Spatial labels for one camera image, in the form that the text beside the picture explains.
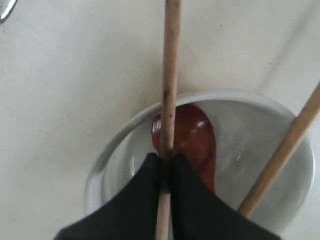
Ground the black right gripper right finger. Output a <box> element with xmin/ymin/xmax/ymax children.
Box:
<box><xmin>171</xmin><ymin>154</ymin><xmax>280</xmax><ymax>240</ymax></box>

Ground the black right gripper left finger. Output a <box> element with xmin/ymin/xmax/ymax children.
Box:
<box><xmin>55</xmin><ymin>153</ymin><xmax>161</xmax><ymax>240</ymax></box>

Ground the red-brown wooden spoon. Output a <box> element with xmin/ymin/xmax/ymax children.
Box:
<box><xmin>151</xmin><ymin>104</ymin><xmax>217</xmax><ymax>194</ymax></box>

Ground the white speckled bowl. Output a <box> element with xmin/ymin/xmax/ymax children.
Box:
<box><xmin>84</xmin><ymin>90</ymin><xmax>316</xmax><ymax>234</ymax></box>

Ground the wooden chopstick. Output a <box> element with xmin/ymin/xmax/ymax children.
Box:
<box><xmin>237</xmin><ymin>85</ymin><xmax>320</xmax><ymax>218</ymax></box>
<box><xmin>155</xmin><ymin>0</ymin><xmax>182</xmax><ymax>240</ymax></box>

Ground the silver metal fork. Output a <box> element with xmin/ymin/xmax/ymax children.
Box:
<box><xmin>0</xmin><ymin>0</ymin><xmax>18</xmax><ymax>24</ymax></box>

